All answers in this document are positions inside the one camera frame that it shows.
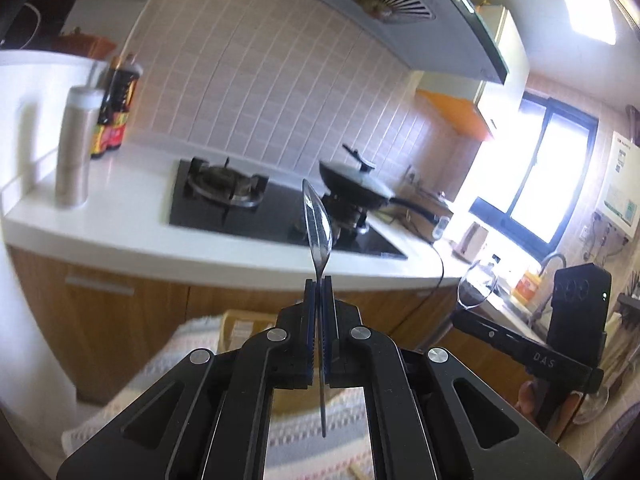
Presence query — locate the beige electric kettle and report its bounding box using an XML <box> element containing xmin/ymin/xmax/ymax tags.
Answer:
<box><xmin>452</xmin><ymin>222</ymin><xmax>490</xmax><ymax>263</ymax></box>

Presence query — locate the glass pan lid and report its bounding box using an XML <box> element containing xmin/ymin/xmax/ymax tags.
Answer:
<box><xmin>322</xmin><ymin>143</ymin><xmax>397</xmax><ymax>199</ymax></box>

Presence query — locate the orange detergent bottle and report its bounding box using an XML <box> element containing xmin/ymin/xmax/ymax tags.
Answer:
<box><xmin>515</xmin><ymin>267</ymin><xmax>544</xmax><ymax>304</ymax></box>

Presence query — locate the black gas stove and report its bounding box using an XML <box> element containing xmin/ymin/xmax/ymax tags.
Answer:
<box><xmin>169</xmin><ymin>156</ymin><xmax>409</xmax><ymax>260</ymax></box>

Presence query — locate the wooden base cabinet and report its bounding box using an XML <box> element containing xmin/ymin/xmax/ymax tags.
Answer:
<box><xmin>7</xmin><ymin>246</ymin><xmax>463</xmax><ymax>407</ymax></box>

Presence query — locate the steel thermos bottle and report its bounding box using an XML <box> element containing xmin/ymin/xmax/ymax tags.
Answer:
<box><xmin>54</xmin><ymin>85</ymin><xmax>106</xmax><ymax>207</ymax></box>

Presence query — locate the striped floor mat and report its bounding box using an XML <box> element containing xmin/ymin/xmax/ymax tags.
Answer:
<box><xmin>62</xmin><ymin>315</ymin><xmax>377</xmax><ymax>480</ymax></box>

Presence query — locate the metal drawer handle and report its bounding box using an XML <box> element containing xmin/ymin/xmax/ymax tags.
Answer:
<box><xmin>64</xmin><ymin>275</ymin><xmax>136</xmax><ymax>297</ymax></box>

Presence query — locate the orange and white wall cabinet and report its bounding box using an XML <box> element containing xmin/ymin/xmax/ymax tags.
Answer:
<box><xmin>416</xmin><ymin>4</ymin><xmax>531</xmax><ymax>142</ymax></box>

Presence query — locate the wall utensil rack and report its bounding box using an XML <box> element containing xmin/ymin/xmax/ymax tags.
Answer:
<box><xmin>617</xmin><ymin>269</ymin><xmax>640</xmax><ymax>317</ymax></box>

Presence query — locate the person's right hand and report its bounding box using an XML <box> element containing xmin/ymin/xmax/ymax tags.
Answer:
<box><xmin>517</xmin><ymin>380</ymin><xmax>547</xmax><ymax>429</ymax></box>

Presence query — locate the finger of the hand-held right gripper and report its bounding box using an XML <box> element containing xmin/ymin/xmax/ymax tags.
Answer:
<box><xmin>451</xmin><ymin>310</ymin><xmax>530</xmax><ymax>361</ymax></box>

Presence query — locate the white water heater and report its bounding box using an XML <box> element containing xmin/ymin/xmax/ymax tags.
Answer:
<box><xmin>594</xmin><ymin>131</ymin><xmax>640</xmax><ymax>242</ymax></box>

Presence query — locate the ceiling light panel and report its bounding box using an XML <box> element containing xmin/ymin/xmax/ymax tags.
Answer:
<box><xmin>549</xmin><ymin>0</ymin><xmax>622</xmax><ymax>46</ymax></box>

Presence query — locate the cardboard box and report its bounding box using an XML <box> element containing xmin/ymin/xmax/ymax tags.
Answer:
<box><xmin>220</xmin><ymin>310</ymin><xmax>282</xmax><ymax>357</ymax></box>

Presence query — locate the metal spoon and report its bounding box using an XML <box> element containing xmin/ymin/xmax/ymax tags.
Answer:
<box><xmin>301</xmin><ymin>179</ymin><xmax>334</xmax><ymax>437</ymax></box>

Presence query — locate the brown clay pot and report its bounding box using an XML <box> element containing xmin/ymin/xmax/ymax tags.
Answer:
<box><xmin>59</xmin><ymin>29</ymin><xmax>119</xmax><ymax>59</ymax></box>

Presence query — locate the black power cable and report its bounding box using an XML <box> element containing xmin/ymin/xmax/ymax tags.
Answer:
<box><xmin>385</xmin><ymin>209</ymin><xmax>447</xmax><ymax>335</ymax></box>

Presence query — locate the wine glass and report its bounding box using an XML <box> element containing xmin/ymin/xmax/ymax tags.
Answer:
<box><xmin>457</xmin><ymin>259</ymin><xmax>499</xmax><ymax>311</ymax></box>

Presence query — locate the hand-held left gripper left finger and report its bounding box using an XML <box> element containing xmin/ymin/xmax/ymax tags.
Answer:
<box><xmin>56</xmin><ymin>280</ymin><xmax>318</xmax><ymax>480</ymax></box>

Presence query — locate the metal faucet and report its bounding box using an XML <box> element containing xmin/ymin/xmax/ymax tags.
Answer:
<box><xmin>530</xmin><ymin>252</ymin><xmax>569</xmax><ymax>322</ymax></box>

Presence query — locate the grey range hood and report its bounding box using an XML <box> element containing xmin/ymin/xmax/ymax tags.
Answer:
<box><xmin>250</xmin><ymin>0</ymin><xmax>511</xmax><ymax>86</ymax></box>

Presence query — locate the black frying pan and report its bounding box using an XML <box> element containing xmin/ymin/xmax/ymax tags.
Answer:
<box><xmin>319</xmin><ymin>160</ymin><xmax>441</xmax><ymax>227</ymax></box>

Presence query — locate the dark sauce bottle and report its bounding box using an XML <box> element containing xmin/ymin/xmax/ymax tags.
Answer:
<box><xmin>90</xmin><ymin>66</ymin><xmax>124</xmax><ymax>160</ymax></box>
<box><xmin>107</xmin><ymin>54</ymin><xmax>144</xmax><ymax>152</ymax></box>

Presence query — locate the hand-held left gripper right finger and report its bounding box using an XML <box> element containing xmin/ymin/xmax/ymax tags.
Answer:
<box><xmin>322</xmin><ymin>276</ymin><xmax>584</xmax><ymax>480</ymax></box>

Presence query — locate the dark framed window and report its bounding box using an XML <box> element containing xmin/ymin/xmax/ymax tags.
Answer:
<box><xmin>470</xmin><ymin>91</ymin><xmax>600</xmax><ymax>257</ymax></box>

